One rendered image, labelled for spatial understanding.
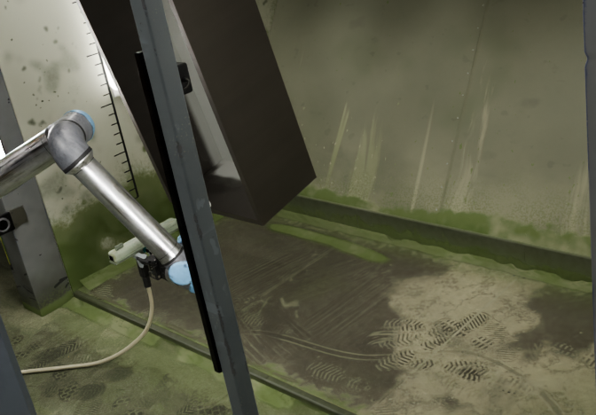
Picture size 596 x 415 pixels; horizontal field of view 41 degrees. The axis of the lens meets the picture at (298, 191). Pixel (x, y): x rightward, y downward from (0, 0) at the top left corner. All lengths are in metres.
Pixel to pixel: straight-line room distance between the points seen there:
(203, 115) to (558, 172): 1.56
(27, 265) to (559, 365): 2.34
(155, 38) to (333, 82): 2.52
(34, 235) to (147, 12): 2.28
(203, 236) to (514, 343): 1.49
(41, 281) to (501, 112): 2.23
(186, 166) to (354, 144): 2.25
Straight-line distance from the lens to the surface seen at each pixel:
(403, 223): 3.71
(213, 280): 1.89
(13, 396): 3.08
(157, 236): 2.64
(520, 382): 2.82
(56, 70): 3.80
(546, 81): 3.50
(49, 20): 3.79
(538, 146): 3.44
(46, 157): 2.76
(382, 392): 2.82
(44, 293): 3.94
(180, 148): 1.77
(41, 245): 3.87
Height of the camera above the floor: 1.75
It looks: 22 degrees down
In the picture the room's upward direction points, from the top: 11 degrees counter-clockwise
